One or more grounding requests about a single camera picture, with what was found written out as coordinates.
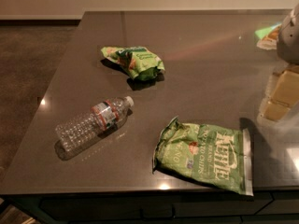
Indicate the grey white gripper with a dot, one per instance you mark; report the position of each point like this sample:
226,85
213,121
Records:
289,38

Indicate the clear plastic water bottle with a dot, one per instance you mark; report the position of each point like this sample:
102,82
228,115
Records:
84,128

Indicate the green snack bag at edge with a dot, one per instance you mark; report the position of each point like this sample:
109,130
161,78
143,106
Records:
268,37

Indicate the green Kettle potato chips bag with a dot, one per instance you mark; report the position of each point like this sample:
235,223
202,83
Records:
207,154

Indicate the green rice chip bag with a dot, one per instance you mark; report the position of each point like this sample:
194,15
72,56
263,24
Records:
138,62

